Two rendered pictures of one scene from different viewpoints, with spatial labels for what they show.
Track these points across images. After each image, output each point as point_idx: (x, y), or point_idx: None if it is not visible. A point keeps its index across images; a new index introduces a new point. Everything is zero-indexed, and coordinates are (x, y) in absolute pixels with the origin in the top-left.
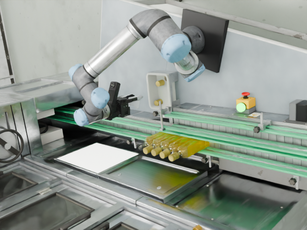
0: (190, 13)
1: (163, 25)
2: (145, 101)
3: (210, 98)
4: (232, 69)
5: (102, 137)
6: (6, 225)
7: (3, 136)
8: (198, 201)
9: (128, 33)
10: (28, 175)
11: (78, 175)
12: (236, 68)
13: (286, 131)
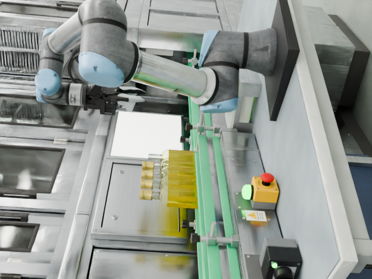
0: (279, 8)
1: (87, 31)
2: None
3: (264, 149)
4: (282, 129)
5: None
6: None
7: None
8: (122, 265)
9: (76, 19)
10: (83, 112)
11: (96, 145)
12: (284, 132)
13: (223, 272)
